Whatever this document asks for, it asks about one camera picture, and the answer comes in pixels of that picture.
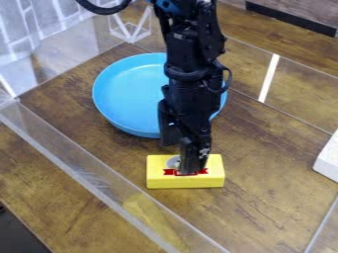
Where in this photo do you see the blue round tray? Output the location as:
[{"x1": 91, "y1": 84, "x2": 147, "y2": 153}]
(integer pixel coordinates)
[{"x1": 91, "y1": 52, "x2": 229, "y2": 139}]

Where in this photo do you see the clear acrylic triangular stand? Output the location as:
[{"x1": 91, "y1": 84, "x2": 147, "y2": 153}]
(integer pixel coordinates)
[{"x1": 108, "y1": 7, "x2": 152, "y2": 43}]

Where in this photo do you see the white foam block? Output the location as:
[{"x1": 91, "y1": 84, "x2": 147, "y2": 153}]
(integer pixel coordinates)
[{"x1": 313, "y1": 129, "x2": 338, "y2": 183}]

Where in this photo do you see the clear acrylic enclosure wall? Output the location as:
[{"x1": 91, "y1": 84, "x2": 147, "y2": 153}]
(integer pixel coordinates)
[{"x1": 0, "y1": 0, "x2": 338, "y2": 253}]

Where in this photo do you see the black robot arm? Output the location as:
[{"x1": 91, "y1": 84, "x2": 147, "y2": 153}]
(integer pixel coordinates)
[{"x1": 151, "y1": 0, "x2": 233, "y2": 175}]

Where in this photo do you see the black cable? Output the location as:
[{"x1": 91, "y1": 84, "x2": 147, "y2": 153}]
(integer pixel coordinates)
[{"x1": 75, "y1": 0, "x2": 135, "y2": 16}]

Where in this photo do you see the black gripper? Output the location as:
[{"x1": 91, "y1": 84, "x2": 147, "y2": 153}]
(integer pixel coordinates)
[{"x1": 158, "y1": 63, "x2": 233, "y2": 175}]

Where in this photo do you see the yellow butter block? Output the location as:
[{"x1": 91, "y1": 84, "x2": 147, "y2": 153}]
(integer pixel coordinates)
[{"x1": 147, "y1": 154, "x2": 226, "y2": 189}]

